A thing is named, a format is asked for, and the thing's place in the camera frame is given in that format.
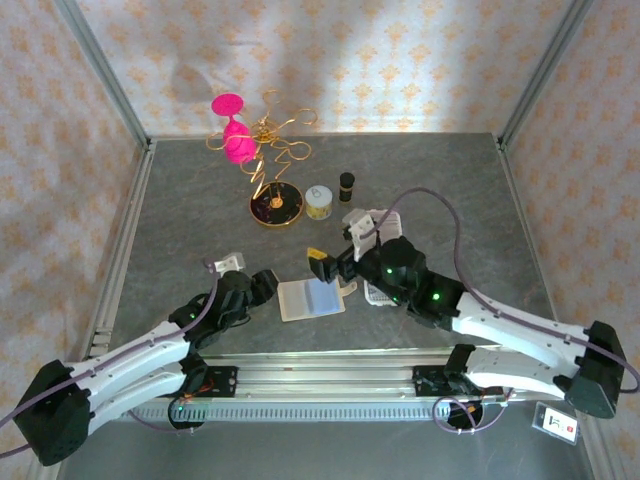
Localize white slotted card tray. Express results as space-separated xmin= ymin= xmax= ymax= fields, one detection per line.
xmin=363 ymin=208 xmax=407 ymax=308

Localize beige card holder blue pages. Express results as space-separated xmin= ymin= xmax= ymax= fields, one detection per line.
xmin=277 ymin=278 xmax=359 ymax=323

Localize stack of credit cards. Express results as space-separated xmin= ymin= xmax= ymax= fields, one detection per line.
xmin=377 ymin=212 xmax=404 ymax=239

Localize white can yellow print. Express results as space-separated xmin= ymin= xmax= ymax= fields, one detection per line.
xmin=303 ymin=185 xmax=335 ymax=221

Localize pink flocked wine glass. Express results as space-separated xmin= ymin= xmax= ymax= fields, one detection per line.
xmin=209 ymin=93 xmax=259 ymax=165

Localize white badge in clear sleeve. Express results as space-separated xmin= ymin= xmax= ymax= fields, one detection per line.
xmin=530 ymin=401 xmax=581 ymax=445

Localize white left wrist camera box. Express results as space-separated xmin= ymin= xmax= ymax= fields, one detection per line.
xmin=202 ymin=252 xmax=246 ymax=275

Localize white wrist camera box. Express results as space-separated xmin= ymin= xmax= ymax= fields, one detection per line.
xmin=341 ymin=208 xmax=389 ymax=262
xmin=202 ymin=252 xmax=246 ymax=275

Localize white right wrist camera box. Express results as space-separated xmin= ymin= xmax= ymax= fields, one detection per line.
xmin=341 ymin=208 xmax=389 ymax=262

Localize gold wire glass rack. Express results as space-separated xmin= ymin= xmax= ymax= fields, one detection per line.
xmin=205 ymin=89 xmax=319 ymax=230

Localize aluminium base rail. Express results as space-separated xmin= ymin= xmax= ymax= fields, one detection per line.
xmin=199 ymin=349 xmax=506 ymax=404

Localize aluminium table side rail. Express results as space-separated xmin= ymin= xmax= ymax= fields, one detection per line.
xmin=497 ymin=137 xmax=571 ymax=351
xmin=82 ymin=142 xmax=157 ymax=361

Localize grey slotted cable duct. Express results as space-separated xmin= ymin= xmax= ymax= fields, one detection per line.
xmin=127 ymin=401 xmax=451 ymax=424

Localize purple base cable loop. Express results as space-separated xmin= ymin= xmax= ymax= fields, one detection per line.
xmin=432 ymin=394 xmax=514 ymax=436
xmin=127 ymin=397 xmax=209 ymax=435

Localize aluminium frame corner post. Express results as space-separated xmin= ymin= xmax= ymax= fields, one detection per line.
xmin=497 ymin=0 xmax=596 ymax=149
xmin=53 ymin=0 xmax=154 ymax=151

